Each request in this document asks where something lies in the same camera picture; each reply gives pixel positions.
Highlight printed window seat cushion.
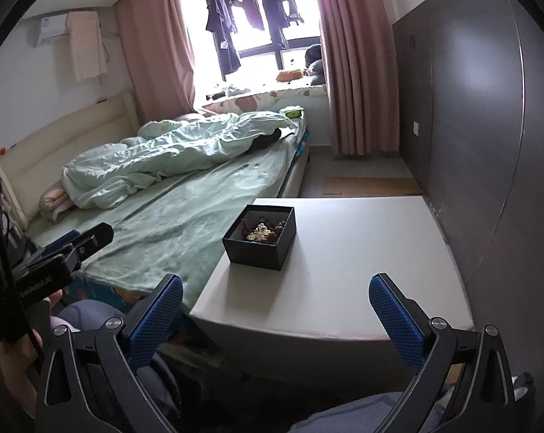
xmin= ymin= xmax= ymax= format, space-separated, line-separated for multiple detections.
xmin=201 ymin=84 xmax=330 ymax=117

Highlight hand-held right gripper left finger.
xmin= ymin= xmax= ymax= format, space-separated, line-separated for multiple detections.
xmin=35 ymin=273 xmax=184 ymax=433

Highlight hanging dark clothes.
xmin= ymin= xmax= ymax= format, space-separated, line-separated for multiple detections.
xmin=205 ymin=0 xmax=303 ymax=78

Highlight cream towel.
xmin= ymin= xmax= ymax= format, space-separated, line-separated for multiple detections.
xmin=67 ymin=10 xmax=110 ymax=85

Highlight flat cardboard sheet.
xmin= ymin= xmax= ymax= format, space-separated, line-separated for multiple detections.
xmin=323 ymin=176 xmax=422 ymax=196

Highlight light green duvet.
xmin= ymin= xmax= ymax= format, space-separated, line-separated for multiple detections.
xmin=63 ymin=110 xmax=302 ymax=211

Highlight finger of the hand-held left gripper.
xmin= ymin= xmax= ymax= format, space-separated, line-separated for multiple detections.
xmin=26 ymin=230 xmax=82 ymax=268
xmin=72 ymin=222 xmax=115 ymax=276

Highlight person's left hand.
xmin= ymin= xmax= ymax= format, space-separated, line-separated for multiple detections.
xmin=2 ymin=289 xmax=65 ymax=398

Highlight dark blue cushion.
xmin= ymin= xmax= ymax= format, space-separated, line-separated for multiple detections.
xmin=304 ymin=44 xmax=327 ymax=86

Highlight black cloth item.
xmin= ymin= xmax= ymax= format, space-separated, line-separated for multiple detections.
xmin=251 ymin=128 xmax=283 ymax=151

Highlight pink pillow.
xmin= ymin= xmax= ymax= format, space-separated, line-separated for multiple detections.
xmin=38 ymin=188 xmax=73 ymax=223

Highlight black jewelry box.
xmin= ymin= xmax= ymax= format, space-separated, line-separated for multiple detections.
xmin=222 ymin=205 xmax=297 ymax=272

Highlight person's right leg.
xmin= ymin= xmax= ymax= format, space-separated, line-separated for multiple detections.
xmin=287 ymin=390 xmax=460 ymax=433

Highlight bed with green sheet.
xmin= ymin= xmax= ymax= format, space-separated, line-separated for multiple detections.
xmin=0 ymin=90 xmax=309 ymax=325

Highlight pink curtain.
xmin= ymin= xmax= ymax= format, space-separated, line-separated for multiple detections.
xmin=115 ymin=0 xmax=199 ymax=123
xmin=305 ymin=0 xmax=402 ymax=158

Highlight white air conditioner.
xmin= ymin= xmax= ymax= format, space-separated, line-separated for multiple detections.
xmin=23 ymin=13 xmax=73 ymax=49

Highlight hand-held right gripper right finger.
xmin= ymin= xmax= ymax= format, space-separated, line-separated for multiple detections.
xmin=369 ymin=273 xmax=519 ymax=433

